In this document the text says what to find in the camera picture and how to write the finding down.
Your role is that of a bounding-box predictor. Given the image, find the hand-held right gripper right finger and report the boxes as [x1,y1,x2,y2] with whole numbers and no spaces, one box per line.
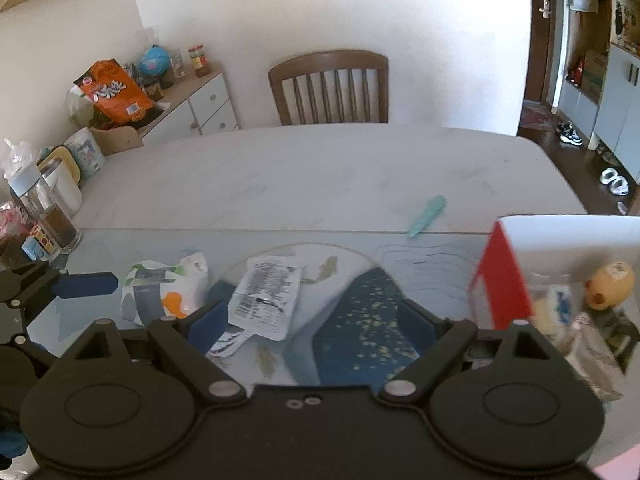
[378,299,571,403]

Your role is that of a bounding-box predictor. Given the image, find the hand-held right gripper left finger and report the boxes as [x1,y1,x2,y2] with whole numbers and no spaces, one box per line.
[57,299,248,403]

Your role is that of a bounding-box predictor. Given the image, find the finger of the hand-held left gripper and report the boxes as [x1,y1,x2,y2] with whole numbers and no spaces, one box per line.
[17,335,60,367]
[0,260,119,307]

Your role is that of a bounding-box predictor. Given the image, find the round white blue snack packet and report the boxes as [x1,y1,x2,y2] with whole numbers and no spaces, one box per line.
[530,282,576,341]

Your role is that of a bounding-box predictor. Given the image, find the white cardboard box red edges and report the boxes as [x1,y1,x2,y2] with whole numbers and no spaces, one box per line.
[467,214,640,401]

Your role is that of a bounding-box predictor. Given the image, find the beige translucent packet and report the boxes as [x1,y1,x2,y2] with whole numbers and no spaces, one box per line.
[565,315,626,403]

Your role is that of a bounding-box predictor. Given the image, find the yellow round snack packet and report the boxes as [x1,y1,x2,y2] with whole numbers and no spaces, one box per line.
[585,260,636,311]

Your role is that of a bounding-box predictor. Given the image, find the white marble desktop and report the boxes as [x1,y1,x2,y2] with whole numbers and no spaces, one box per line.
[0,125,640,480]

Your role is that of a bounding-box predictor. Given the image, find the black white striped packet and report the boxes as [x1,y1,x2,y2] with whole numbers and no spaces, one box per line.
[206,327,251,359]

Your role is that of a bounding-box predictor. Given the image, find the white orange grey packet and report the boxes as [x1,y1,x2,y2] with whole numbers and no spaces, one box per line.
[121,252,210,324]

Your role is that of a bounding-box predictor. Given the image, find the colourful small cube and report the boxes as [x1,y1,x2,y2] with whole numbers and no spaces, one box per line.
[21,227,56,263]

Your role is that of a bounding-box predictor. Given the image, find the white barcode packet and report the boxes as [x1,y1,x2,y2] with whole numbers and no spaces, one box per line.
[227,255,303,342]

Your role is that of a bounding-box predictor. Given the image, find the clear bottle white lid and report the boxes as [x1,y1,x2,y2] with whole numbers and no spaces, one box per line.
[5,162,81,253]

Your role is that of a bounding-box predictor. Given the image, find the red snack packet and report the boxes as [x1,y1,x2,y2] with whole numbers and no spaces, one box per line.
[0,202,28,241]

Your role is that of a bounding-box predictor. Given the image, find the white cup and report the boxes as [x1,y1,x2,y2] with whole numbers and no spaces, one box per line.
[42,157,83,216]

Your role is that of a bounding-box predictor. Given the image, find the teal pen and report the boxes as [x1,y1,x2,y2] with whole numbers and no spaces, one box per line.
[406,195,448,239]

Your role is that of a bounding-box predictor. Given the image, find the yellow rimmed container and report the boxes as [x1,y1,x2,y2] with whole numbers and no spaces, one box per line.
[37,146,81,186]

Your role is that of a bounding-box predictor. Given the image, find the white blue printed canister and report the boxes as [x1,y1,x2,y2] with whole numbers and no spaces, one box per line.
[65,127,107,178]

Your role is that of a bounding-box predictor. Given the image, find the light wooden organizer box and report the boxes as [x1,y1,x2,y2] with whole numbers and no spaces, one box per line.
[90,125,143,156]

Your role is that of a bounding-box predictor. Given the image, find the orange snack bag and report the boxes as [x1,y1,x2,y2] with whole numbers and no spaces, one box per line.
[74,59,156,126]

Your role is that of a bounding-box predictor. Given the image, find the dark snack packet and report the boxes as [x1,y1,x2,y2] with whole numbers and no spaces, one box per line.
[590,310,638,371]

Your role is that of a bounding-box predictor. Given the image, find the white wooden sideboard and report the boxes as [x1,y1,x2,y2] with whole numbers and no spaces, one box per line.
[137,70,240,137]

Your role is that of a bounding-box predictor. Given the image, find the blue globe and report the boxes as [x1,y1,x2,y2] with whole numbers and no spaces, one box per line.
[137,45,168,83]

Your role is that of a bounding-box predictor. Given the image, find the patterned door rug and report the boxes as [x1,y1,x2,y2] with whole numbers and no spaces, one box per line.
[517,102,563,133]

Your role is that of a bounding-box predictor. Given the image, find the white slippers pair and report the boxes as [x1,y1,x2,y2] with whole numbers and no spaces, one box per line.
[600,167,631,197]

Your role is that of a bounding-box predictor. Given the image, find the black white sneakers pair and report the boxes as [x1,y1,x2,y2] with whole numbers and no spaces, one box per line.
[556,121,585,147]

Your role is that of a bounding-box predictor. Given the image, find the red lidded jar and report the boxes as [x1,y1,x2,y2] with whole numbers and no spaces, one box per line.
[188,46,211,78]

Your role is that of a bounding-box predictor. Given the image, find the brown wooden chair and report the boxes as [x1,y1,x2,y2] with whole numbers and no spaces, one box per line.
[267,50,390,127]

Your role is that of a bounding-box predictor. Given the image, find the brown door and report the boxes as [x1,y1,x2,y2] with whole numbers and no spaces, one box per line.
[522,0,568,106]

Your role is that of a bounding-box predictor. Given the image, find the brown cardboard box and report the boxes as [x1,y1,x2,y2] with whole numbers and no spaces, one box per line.
[580,50,608,101]

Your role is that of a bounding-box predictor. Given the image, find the grey blue wall cabinet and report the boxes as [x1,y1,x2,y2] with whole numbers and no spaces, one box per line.
[555,0,640,186]

